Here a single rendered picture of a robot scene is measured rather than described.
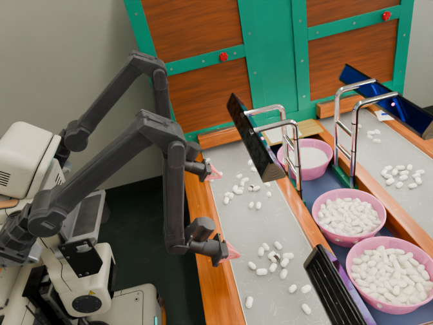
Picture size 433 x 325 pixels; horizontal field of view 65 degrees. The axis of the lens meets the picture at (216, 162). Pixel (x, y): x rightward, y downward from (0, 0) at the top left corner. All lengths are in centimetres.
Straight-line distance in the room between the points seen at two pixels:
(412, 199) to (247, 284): 74
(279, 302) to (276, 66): 115
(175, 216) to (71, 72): 182
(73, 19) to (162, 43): 97
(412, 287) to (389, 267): 9
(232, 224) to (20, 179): 80
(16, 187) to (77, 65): 162
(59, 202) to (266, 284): 71
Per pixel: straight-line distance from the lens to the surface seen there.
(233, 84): 180
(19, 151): 107
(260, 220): 143
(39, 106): 279
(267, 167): 111
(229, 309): 117
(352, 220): 144
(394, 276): 127
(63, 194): 91
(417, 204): 153
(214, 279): 125
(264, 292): 122
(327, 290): 80
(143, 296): 194
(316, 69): 193
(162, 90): 123
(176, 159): 82
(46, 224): 95
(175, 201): 96
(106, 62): 258
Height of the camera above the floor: 175
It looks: 34 degrees down
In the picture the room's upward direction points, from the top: 13 degrees counter-clockwise
